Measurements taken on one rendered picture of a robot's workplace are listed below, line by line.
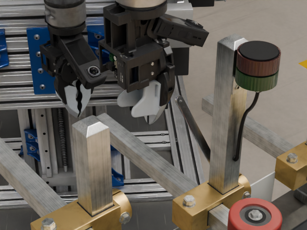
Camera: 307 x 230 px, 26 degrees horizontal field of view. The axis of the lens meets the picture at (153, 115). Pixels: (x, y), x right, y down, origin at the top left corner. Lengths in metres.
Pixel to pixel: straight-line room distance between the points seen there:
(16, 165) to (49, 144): 0.84
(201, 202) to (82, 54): 0.36
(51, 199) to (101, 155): 0.13
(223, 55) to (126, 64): 0.15
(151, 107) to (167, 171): 0.19
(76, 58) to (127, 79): 0.33
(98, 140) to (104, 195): 0.09
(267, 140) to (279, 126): 1.46
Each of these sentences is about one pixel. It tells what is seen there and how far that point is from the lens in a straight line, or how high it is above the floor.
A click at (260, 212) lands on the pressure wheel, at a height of 0.91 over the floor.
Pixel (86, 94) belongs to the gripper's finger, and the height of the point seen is 0.87.
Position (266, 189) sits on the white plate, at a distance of 1.27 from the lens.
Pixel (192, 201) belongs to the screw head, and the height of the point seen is 0.88.
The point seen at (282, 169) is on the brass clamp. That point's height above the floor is 0.82.
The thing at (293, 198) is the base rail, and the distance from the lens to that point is 1.37.
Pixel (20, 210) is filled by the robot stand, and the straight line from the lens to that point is 2.07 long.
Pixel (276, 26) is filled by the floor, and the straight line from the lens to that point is 3.52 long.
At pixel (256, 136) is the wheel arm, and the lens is 1.32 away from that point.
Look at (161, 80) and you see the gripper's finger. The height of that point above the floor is 1.09.
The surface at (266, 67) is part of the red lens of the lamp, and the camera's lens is 0.91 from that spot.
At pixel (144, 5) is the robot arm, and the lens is 0.88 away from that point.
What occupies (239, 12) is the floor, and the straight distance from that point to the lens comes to 3.64.
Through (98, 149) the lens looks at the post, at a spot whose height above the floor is 1.08.
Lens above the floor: 1.60
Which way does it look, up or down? 35 degrees down
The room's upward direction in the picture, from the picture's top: straight up
